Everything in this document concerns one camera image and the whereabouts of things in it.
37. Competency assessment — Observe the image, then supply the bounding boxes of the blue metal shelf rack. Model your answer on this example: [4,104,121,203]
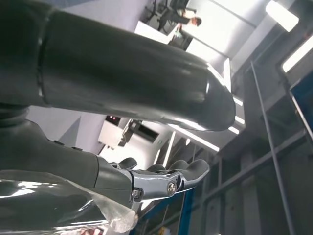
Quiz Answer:
[128,188,196,235]

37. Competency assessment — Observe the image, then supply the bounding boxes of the person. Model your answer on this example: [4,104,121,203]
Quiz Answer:
[158,6,202,33]

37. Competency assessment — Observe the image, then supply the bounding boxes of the silver robot body shell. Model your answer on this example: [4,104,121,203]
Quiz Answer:
[0,169,139,235]

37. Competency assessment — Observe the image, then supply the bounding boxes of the grey vertical pole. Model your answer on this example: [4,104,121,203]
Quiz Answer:
[250,61,296,235]

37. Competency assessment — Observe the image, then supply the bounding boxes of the long ceiling light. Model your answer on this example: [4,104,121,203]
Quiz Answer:
[282,35,313,73]
[265,0,299,32]

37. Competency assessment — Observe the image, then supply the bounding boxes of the blue framed panel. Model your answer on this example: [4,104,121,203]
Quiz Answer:
[290,70,313,141]

